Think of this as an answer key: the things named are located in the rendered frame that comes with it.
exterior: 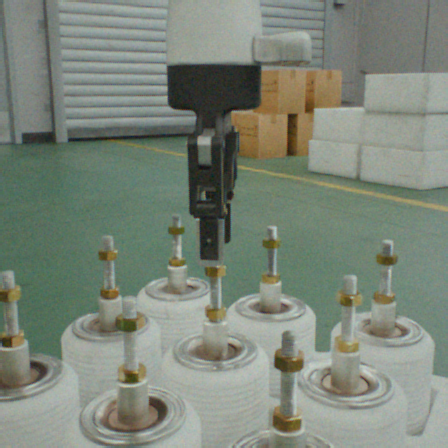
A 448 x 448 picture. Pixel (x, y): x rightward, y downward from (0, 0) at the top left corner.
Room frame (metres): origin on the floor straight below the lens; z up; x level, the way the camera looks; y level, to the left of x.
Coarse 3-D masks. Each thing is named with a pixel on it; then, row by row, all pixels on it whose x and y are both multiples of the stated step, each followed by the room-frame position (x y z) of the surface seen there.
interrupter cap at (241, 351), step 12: (192, 336) 0.50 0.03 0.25; (228, 336) 0.50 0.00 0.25; (240, 336) 0.50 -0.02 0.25; (180, 348) 0.47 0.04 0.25; (192, 348) 0.48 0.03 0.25; (228, 348) 0.48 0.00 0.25; (240, 348) 0.48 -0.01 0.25; (252, 348) 0.47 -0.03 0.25; (180, 360) 0.45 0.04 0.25; (192, 360) 0.45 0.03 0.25; (204, 360) 0.45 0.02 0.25; (216, 360) 0.45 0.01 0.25; (228, 360) 0.45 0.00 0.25; (240, 360) 0.45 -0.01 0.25; (252, 360) 0.45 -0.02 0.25
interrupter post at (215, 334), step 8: (208, 320) 0.47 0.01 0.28; (224, 320) 0.47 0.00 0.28; (208, 328) 0.46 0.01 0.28; (216, 328) 0.46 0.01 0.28; (224, 328) 0.47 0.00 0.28; (208, 336) 0.46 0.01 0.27; (216, 336) 0.46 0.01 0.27; (224, 336) 0.47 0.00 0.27; (208, 344) 0.46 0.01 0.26; (216, 344) 0.46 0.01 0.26; (224, 344) 0.47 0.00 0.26; (208, 352) 0.46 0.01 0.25; (216, 352) 0.46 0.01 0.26; (224, 352) 0.47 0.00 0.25
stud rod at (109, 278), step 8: (104, 240) 0.53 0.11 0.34; (112, 240) 0.53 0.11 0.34; (104, 248) 0.53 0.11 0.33; (112, 248) 0.53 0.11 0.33; (104, 264) 0.53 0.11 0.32; (112, 264) 0.53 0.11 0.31; (104, 272) 0.53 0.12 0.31; (112, 272) 0.53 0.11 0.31; (104, 280) 0.53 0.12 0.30; (112, 280) 0.53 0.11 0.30; (112, 288) 0.53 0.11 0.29
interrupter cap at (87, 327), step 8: (96, 312) 0.56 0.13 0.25; (80, 320) 0.54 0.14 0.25; (88, 320) 0.54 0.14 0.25; (96, 320) 0.54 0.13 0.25; (144, 320) 0.54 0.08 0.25; (72, 328) 0.52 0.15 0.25; (80, 328) 0.52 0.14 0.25; (88, 328) 0.52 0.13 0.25; (96, 328) 0.52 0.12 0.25; (144, 328) 0.52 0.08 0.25; (80, 336) 0.50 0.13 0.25; (88, 336) 0.50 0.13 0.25; (96, 336) 0.50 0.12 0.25; (104, 336) 0.50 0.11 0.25; (112, 336) 0.50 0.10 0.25; (120, 336) 0.50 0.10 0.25
